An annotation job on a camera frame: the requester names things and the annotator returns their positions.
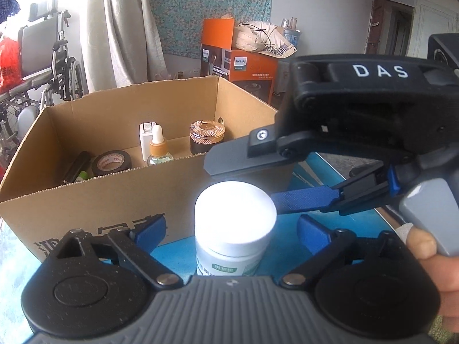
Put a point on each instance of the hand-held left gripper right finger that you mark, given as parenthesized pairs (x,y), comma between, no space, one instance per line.
(313,233)

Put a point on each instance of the brown wooden door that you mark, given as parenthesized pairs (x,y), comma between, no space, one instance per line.
(382,25)

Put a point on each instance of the gold lidded round jar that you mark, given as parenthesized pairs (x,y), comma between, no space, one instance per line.
(206,136)

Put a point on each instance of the blue checked hanging cloth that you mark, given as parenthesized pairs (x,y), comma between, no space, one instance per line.
(9,5)

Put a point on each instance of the orange appliance carton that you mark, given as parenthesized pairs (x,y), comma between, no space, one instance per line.
(247,68)

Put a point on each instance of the green dropper bottle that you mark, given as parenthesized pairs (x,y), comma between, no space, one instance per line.
(159,150)

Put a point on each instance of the black cylinder tube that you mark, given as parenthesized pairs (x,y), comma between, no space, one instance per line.
(77,165)

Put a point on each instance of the grey curtain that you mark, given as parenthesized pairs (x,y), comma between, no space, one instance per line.
(122,28)

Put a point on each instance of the white panelled door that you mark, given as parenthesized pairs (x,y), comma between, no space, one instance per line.
(435,14)

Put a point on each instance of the white pill bottle green label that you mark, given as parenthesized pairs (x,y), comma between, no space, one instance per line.
(235,218)

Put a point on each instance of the white wall charger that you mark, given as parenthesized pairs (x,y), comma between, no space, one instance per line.
(145,139)

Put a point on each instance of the brown cardboard box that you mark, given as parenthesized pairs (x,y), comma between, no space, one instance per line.
(143,204)

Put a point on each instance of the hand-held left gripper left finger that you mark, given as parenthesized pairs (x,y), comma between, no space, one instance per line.
(152,234)

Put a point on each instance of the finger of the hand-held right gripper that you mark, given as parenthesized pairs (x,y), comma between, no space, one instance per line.
(304,199)
(247,157)

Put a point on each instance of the floral wall cloth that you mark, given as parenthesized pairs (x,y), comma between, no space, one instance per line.
(208,3)

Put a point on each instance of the clear water jug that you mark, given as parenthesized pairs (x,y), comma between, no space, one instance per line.
(292,36)

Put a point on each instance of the red plastic bag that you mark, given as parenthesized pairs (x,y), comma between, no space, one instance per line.
(9,64)

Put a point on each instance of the green white glue stick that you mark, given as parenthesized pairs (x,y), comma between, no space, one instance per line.
(82,176)

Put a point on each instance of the black electrical tape roll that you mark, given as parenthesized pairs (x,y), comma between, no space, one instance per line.
(107,163)

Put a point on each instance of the checked brim hat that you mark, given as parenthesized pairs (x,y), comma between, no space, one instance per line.
(281,51)

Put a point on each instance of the wheelchair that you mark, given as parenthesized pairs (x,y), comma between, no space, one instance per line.
(46,61)

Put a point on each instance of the person's right hand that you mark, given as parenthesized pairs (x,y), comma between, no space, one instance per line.
(441,268)

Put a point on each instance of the white cloth bundle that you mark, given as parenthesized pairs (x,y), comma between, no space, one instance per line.
(254,36)

